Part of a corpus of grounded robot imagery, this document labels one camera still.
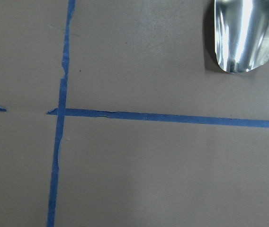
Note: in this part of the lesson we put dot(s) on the steel scoop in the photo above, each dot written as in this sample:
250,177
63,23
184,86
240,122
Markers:
241,34

